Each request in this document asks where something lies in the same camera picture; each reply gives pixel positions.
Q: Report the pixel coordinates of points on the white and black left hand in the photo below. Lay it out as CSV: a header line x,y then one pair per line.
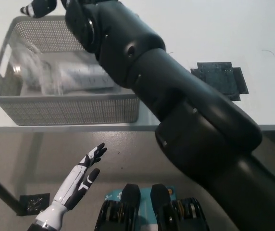
x,y
82,178

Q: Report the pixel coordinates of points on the black textured foot pad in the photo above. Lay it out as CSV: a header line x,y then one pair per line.
x,y
35,204

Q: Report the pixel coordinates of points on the grey perforated plastic basket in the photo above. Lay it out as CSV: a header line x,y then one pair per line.
x,y
67,110

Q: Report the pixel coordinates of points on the black textured table pad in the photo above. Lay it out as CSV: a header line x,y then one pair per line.
x,y
214,77

